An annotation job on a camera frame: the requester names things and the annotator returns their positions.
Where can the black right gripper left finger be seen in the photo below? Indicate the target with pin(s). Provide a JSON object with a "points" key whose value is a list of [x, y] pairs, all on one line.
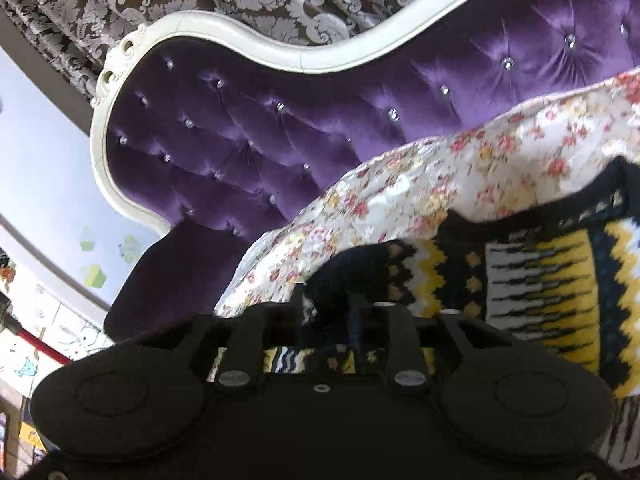
{"points": [[241, 370]]}

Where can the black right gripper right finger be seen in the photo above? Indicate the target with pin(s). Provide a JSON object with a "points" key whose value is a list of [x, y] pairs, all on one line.
{"points": [[389, 327]]}

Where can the black yellow white knit sweater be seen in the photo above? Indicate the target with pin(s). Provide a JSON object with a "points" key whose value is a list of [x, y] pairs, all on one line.
{"points": [[564, 275]]}

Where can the floral bed cover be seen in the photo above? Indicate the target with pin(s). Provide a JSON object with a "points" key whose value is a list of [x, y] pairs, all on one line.
{"points": [[541, 150]]}

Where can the red pole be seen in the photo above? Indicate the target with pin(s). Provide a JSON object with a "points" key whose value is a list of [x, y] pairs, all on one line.
{"points": [[9, 322]]}

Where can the purple tufted velvet sofa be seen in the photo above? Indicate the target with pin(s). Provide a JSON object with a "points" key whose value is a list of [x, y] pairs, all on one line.
{"points": [[212, 134]]}

